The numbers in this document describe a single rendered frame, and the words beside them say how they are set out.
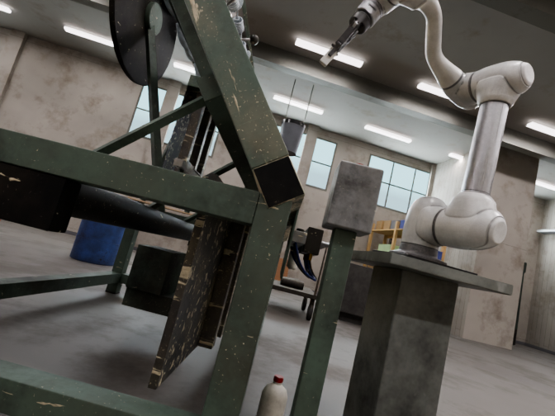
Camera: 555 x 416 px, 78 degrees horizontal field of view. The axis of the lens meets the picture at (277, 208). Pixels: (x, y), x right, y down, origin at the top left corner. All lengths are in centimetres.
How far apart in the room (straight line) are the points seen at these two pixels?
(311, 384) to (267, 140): 64
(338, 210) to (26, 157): 86
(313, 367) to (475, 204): 85
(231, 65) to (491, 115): 102
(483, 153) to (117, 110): 879
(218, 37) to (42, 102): 916
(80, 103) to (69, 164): 878
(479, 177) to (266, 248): 92
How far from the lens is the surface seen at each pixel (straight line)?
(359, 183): 95
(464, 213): 144
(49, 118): 997
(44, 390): 112
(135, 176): 101
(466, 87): 172
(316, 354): 97
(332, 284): 94
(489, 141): 156
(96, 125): 958
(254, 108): 99
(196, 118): 275
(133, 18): 233
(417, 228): 154
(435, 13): 149
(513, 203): 923
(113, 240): 500
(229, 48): 109
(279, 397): 145
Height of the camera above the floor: 63
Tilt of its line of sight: 8 degrees up
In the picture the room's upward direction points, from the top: 14 degrees clockwise
